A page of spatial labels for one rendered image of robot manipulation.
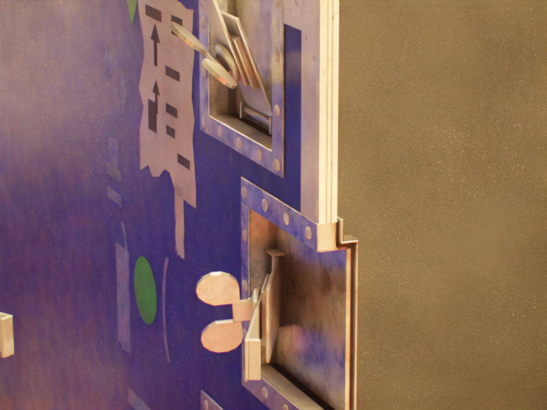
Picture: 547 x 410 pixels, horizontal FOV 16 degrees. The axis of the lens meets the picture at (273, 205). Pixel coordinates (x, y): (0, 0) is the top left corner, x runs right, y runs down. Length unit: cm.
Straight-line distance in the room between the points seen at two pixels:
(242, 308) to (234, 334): 2
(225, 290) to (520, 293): 123
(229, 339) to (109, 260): 29
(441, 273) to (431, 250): 3
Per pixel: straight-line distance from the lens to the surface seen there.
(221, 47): 111
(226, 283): 108
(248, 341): 102
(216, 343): 112
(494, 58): 220
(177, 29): 111
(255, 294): 109
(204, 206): 120
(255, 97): 112
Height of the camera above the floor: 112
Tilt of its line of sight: 15 degrees down
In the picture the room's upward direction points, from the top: straight up
